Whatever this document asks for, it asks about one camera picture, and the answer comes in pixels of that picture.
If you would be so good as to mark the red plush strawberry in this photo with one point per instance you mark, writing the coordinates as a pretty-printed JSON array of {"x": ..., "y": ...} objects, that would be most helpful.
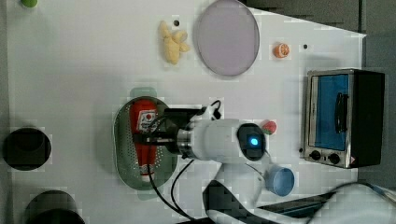
[{"x": 269, "y": 127}]

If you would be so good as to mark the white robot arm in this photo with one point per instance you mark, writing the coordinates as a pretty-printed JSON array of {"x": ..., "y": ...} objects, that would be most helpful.
[{"x": 246, "y": 168}]

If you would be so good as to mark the blue cup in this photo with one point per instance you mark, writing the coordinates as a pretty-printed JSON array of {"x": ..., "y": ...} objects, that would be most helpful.
[{"x": 280, "y": 180}]

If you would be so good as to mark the red plush ketchup bottle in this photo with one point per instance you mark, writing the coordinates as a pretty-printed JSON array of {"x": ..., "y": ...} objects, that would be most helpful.
[{"x": 142, "y": 112}]

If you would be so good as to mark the orange slice toy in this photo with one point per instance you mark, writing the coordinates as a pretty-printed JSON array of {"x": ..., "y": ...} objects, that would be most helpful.
[{"x": 281, "y": 50}]

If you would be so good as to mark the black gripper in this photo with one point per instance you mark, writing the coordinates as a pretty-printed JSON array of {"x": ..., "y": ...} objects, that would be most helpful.
[{"x": 175, "y": 119}]

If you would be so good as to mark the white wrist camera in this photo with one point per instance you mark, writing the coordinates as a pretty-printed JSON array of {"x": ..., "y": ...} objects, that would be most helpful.
[{"x": 210, "y": 112}]

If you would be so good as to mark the purple round plate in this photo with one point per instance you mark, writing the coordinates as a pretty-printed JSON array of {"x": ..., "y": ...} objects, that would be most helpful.
[{"x": 227, "y": 37}]

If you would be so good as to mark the black round container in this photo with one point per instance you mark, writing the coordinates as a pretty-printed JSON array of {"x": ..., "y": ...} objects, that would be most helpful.
[
  {"x": 26, "y": 149},
  {"x": 53, "y": 207}
]

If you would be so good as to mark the green round object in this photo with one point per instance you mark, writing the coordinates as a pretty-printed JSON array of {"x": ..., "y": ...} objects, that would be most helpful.
[{"x": 29, "y": 3}]

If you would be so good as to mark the silver toaster oven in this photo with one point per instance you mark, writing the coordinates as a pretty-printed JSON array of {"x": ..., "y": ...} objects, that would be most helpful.
[{"x": 344, "y": 116}]

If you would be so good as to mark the yellow plush banana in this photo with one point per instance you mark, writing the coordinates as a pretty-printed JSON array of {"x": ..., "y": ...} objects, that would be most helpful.
[{"x": 173, "y": 43}]

